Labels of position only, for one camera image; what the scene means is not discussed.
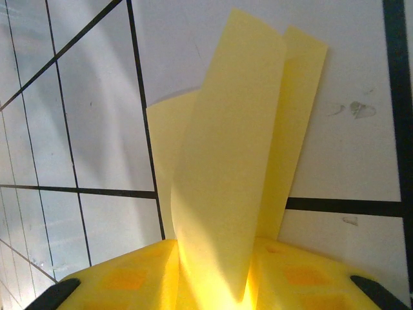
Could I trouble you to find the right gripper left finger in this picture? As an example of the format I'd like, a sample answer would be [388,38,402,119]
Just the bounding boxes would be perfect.
[24,238,180,310]

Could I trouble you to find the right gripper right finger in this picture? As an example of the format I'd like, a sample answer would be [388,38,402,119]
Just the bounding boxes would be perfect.
[248,237,413,310]

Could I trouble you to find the white grid table mat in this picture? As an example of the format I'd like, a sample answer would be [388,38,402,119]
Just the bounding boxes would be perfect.
[0,0,413,310]

